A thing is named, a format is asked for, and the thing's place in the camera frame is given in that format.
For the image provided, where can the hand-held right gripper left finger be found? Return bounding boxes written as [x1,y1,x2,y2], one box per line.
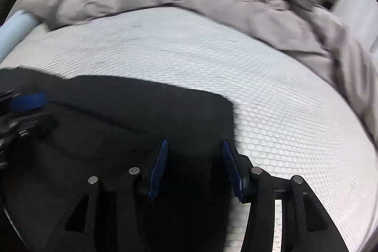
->
[52,138,170,252]

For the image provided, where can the light blue pillow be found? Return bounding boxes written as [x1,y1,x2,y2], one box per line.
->
[0,10,39,61]

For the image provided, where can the white curtain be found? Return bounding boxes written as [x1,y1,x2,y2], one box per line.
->
[330,0,378,43]

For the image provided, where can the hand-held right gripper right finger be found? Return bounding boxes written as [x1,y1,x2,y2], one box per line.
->
[222,138,351,252]

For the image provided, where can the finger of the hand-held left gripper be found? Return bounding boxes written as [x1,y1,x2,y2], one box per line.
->
[9,93,48,112]
[12,111,58,138]

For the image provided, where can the black pants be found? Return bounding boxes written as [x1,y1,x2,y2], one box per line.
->
[0,67,237,252]

